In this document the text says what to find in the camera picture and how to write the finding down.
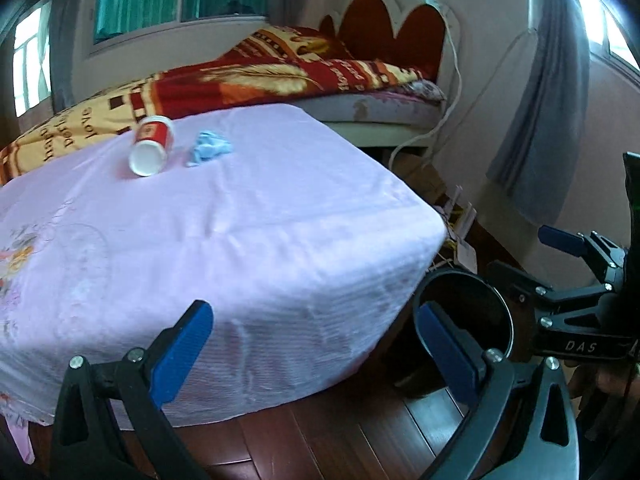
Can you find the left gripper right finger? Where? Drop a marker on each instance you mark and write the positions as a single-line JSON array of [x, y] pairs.
[[484, 380]]

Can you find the red heart-shaped headboard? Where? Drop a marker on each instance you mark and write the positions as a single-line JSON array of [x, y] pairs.
[[424, 34]]

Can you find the light blue crumpled glove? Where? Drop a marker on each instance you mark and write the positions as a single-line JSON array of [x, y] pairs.
[[208, 146]]

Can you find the right hand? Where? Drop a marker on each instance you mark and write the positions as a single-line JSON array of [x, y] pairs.
[[606, 379]]

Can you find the red paper cup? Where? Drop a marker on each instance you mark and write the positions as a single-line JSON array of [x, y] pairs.
[[153, 139]]

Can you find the black round trash bin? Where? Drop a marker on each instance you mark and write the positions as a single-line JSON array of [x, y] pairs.
[[458, 317]]

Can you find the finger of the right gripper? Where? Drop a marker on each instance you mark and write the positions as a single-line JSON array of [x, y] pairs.
[[604, 258], [521, 286]]

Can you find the red yellow patterned blanket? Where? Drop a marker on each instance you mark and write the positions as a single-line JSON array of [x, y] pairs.
[[274, 64]]

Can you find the brown cardboard box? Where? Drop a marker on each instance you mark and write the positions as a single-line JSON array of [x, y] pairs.
[[423, 179]]

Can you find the bright side window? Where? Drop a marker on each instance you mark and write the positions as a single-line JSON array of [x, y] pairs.
[[31, 58]]

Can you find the bed with white frame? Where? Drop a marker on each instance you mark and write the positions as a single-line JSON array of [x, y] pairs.
[[379, 119]]

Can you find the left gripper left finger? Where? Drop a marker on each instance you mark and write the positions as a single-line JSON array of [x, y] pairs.
[[87, 442]]

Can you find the grey hanging towel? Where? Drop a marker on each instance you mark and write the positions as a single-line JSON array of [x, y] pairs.
[[536, 162]]

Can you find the white wifi router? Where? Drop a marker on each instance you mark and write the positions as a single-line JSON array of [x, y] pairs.
[[457, 252]]

